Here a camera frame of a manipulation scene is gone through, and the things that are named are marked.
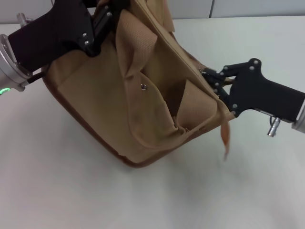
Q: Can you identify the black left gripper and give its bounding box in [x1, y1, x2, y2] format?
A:
[8, 0, 129, 72]

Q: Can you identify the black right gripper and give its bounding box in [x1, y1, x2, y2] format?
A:
[202, 58, 305, 124]

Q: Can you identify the khaki canvas food bag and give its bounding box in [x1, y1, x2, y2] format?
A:
[41, 0, 235, 169]

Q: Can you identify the right wrist cable with connector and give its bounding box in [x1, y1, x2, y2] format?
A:
[266, 114, 284, 137]

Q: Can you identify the silver left wrist cable connector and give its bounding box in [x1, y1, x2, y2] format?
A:
[16, 13, 34, 27]

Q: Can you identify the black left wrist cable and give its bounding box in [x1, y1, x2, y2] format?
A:
[27, 72, 45, 84]

